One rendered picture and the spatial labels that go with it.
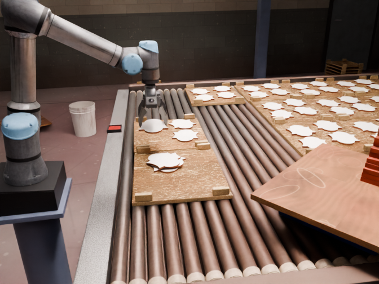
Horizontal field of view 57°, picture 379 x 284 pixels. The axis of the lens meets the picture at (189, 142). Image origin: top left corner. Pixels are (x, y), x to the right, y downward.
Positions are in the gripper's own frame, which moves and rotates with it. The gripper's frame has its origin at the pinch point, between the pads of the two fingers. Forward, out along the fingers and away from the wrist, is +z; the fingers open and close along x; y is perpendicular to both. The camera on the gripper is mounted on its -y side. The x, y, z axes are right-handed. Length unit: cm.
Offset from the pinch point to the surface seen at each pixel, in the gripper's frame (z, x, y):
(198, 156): 12.1, -18.7, -8.6
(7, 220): 19, 53, -35
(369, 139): 12, -101, -3
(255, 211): 14, -32, -49
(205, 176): 12.3, -18.7, -26.9
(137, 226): 14, 7, -53
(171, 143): 12.0, -8.1, 6.7
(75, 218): 105, 63, 91
